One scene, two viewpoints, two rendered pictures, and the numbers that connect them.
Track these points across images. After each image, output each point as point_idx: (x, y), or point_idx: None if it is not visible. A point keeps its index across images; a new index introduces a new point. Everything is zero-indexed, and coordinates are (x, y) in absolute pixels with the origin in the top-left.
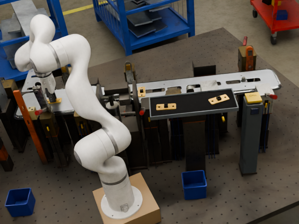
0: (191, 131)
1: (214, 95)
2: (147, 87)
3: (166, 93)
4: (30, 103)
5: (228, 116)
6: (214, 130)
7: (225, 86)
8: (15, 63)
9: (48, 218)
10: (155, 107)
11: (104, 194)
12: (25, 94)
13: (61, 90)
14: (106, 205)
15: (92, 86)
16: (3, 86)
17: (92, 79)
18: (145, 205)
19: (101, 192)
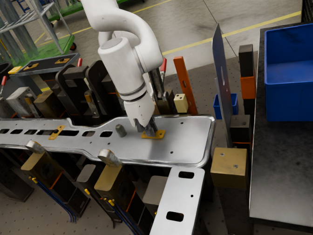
0: None
1: (28, 70)
2: (46, 138)
3: (45, 99)
4: (187, 137)
5: (20, 176)
6: None
7: (1, 126)
8: (158, 44)
9: (203, 104)
10: (68, 60)
11: (151, 97)
12: (197, 161)
13: (136, 155)
14: (153, 90)
15: (94, 154)
16: (231, 154)
17: (85, 176)
18: None
19: (153, 101)
